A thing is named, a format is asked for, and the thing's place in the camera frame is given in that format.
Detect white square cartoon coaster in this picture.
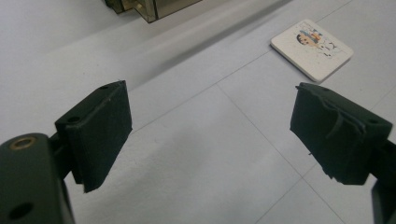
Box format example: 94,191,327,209
270,19,355,84

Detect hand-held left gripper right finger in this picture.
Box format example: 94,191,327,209
290,81,396,187

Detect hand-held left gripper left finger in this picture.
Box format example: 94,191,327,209
49,79,134,194

